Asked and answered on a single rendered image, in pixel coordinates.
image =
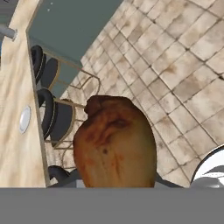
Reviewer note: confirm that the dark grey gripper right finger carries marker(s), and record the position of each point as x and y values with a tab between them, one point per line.
164	183

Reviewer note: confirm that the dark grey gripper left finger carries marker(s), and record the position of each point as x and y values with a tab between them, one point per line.
71	180

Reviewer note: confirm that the brown chicken drumstick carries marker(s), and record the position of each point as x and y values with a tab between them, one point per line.
115	145

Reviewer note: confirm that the white plate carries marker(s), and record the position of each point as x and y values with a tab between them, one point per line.
25	119

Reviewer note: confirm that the white round object black rim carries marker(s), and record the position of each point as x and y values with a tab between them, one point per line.
211	167

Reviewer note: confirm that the grey metal cylinder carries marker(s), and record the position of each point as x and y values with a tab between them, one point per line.
7	31

